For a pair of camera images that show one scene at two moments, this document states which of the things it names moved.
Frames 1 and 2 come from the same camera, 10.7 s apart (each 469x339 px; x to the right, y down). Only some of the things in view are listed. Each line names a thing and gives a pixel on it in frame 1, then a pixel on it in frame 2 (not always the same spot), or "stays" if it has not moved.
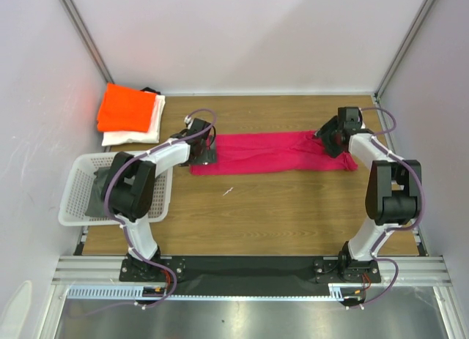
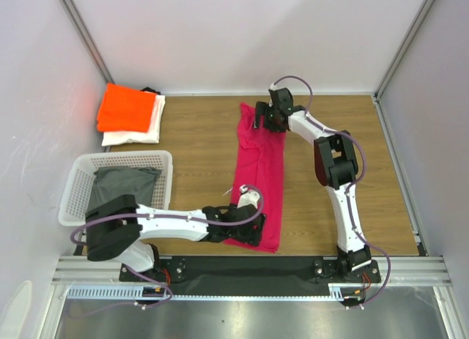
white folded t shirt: (152, 135) stays
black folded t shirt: (150, 90) stays
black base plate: (250, 274) stays
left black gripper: (208, 156) → (252, 236)
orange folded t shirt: (125, 109) stays
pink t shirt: (274, 152) → (261, 168)
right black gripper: (327, 138) → (261, 116)
